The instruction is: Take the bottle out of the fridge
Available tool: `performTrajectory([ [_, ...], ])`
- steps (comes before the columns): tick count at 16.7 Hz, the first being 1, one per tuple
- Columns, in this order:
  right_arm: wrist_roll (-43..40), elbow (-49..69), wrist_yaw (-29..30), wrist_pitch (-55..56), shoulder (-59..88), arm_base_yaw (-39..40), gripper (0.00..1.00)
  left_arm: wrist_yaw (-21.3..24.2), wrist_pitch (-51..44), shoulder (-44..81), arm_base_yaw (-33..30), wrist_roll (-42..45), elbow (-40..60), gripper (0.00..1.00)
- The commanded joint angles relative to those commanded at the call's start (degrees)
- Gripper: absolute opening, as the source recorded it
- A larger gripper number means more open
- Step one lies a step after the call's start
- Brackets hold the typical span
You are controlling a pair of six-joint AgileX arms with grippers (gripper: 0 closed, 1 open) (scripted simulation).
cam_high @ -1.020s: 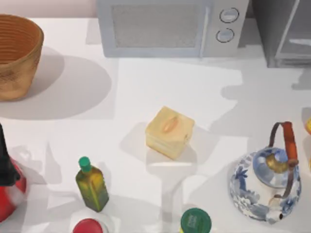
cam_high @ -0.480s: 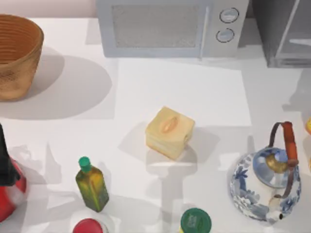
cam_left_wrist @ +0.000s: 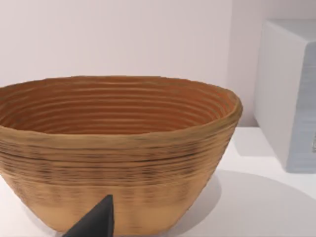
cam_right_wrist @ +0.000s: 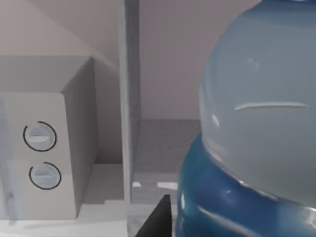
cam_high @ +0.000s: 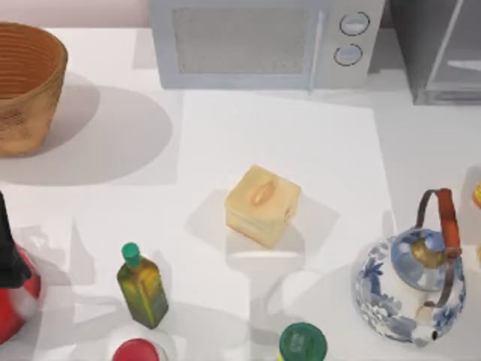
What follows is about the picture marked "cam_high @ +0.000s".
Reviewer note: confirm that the microwave knob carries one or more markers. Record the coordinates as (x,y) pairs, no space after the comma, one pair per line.
(348,55)
(354,23)

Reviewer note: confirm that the brown woven basket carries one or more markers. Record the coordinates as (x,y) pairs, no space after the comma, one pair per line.
(26,94)

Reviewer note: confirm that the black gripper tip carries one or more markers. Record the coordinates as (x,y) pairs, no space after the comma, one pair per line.
(7,248)

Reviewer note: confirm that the pale yellow bread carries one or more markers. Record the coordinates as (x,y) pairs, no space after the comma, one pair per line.
(263,207)

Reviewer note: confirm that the green lid jar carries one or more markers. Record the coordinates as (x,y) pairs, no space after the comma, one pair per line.
(302,343)

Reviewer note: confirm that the red lid jar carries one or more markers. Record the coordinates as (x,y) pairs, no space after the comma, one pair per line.
(137,350)

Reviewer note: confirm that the grey cabinet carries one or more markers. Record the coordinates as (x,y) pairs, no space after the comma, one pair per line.
(443,52)

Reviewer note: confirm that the red and white container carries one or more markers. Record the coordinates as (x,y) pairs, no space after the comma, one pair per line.
(17,301)

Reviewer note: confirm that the green oil bottle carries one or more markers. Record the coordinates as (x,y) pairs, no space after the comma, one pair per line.
(144,291)

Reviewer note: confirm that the yellow and orange object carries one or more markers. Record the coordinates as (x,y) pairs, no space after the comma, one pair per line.
(477,195)

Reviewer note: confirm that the microwave lower knob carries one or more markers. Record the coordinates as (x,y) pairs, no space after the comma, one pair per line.
(348,55)

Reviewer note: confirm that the microwave upper knob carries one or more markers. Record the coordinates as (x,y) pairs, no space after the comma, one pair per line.
(354,23)

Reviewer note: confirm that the pale microwave oven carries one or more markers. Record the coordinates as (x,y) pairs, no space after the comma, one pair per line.
(240,45)

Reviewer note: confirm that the blue and white teapot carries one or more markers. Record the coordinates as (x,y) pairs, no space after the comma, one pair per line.
(409,286)

